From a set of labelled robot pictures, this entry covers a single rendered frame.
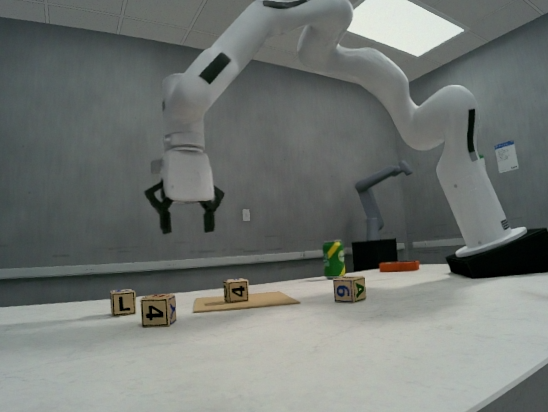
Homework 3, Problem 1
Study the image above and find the wooden alphabet block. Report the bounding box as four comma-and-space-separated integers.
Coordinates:
140, 294, 177, 328
333, 276, 366, 303
110, 289, 137, 317

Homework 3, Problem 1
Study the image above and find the tan square mat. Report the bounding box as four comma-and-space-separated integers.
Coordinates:
193, 291, 300, 313

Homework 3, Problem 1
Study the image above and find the green soda can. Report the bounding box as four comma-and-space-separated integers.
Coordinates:
323, 240, 345, 279

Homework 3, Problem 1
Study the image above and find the tan cardboard block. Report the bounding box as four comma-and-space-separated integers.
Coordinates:
223, 279, 249, 303

